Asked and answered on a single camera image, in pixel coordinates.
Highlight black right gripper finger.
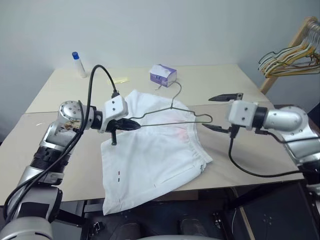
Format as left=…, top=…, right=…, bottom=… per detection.
left=208, top=93, right=238, bottom=102
left=203, top=123, right=230, bottom=134

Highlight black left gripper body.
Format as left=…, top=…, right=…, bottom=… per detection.
left=106, top=118, right=124, bottom=147

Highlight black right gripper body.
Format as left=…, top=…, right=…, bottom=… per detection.
left=224, top=92, right=245, bottom=133

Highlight grey wire hanger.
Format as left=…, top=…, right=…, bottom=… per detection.
left=129, top=81, right=213, bottom=129

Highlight white shorts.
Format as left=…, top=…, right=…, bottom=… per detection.
left=99, top=89, right=214, bottom=216

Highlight wooden clothes rack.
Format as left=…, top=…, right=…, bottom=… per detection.
left=259, top=16, right=320, bottom=96

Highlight pale yellow flat packet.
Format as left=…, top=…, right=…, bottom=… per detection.
left=107, top=76, right=131, bottom=85

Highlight purple tissue box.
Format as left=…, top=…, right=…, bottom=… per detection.
left=149, top=64, right=178, bottom=88

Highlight white bottle with blue cap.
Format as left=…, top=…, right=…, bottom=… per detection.
left=71, top=51, right=87, bottom=79

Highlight dark rounded shape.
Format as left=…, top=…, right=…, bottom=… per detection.
left=178, top=217, right=209, bottom=238
left=109, top=221, right=144, bottom=240

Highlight black cabinet box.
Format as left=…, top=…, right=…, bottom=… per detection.
left=234, top=183, right=320, bottom=240

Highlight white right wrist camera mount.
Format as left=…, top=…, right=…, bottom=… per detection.
left=225, top=99, right=260, bottom=132

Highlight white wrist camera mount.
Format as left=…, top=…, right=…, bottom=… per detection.
left=225, top=99, right=260, bottom=132
left=99, top=96, right=130, bottom=134

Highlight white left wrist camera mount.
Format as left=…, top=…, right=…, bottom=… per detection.
left=99, top=96, right=130, bottom=134

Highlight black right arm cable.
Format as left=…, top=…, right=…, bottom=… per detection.
left=227, top=124, right=303, bottom=179

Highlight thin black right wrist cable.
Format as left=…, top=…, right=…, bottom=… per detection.
left=255, top=128, right=320, bottom=145

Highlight black table frame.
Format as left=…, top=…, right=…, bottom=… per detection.
left=56, top=188, right=240, bottom=228

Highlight bunch of wire hangers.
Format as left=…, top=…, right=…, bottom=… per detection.
left=259, top=21, right=320, bottom=74

